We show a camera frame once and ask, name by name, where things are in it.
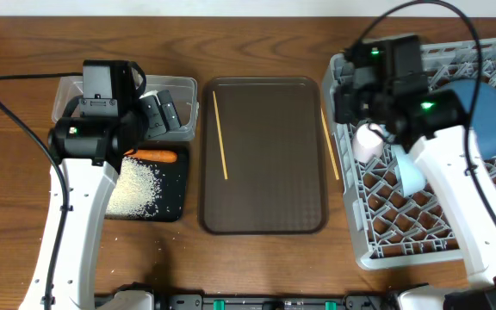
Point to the black plastic tray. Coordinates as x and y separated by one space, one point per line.
174 181

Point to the grey plastic dishwasher rack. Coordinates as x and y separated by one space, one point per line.
387 227

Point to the dark blue round plate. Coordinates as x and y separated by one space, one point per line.
484 117

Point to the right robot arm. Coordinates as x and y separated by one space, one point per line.
415 129

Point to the light blue bowl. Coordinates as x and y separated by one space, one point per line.
412 180

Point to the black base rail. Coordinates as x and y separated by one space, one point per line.
142 296

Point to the dark brown serving tray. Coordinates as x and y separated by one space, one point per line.
275 157

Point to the pile of white rice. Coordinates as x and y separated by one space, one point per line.
136 193

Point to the pink plastic cup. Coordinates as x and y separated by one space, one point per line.
367 142

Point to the orange carrot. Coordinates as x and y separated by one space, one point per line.
161 156

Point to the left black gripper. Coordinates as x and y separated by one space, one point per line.
145 116

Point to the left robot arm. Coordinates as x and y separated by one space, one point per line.
111 118

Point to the wooden chopstick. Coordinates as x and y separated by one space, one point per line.
329 145
220 137

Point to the clear plastic bin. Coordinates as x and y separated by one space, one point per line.
183 91

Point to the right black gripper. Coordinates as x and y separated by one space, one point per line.
344 104

